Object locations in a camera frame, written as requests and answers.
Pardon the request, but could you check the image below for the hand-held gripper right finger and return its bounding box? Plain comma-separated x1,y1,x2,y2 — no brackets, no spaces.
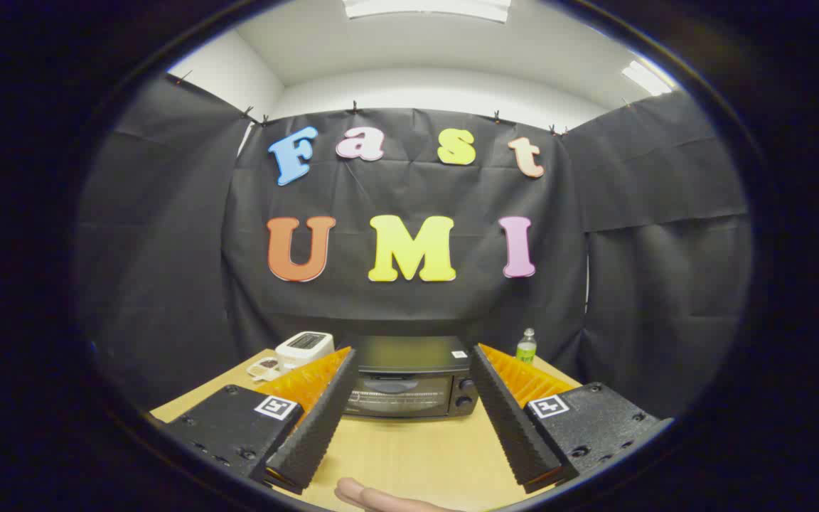
469,343,673,495

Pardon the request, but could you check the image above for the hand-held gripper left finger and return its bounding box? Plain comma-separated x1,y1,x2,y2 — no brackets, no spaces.
161,346,360,495

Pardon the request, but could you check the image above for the black toaster oven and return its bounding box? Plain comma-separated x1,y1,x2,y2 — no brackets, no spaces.
342,336,481,419

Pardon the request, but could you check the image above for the white pop-up toaster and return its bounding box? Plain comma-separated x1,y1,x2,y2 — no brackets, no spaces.
274,331,336,370

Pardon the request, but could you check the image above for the small ceiling light panel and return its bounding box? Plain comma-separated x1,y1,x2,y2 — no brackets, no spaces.
621,60,673,97

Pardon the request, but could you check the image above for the long ceiling light panel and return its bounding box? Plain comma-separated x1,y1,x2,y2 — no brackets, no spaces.
342,0,511,22

